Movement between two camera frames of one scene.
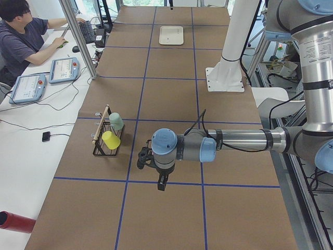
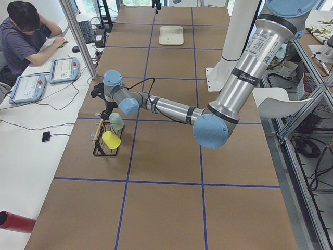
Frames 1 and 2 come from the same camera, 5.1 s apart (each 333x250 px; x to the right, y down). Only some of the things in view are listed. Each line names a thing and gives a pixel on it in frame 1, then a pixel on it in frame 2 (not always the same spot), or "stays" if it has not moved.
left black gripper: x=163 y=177 → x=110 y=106
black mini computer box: x=100 y=38 stays
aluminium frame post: x=78 y=39 stays
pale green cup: x=116 y=121 stays
